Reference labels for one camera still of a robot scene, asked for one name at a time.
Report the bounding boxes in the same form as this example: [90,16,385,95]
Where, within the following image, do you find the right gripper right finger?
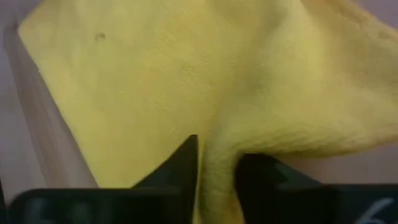
[234,152,398,224]

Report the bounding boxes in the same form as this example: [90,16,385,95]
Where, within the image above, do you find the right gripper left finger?
[7,134,199,224]

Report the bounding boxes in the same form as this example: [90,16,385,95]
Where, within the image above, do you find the yellow microfiber towel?
[17,0,398,224]

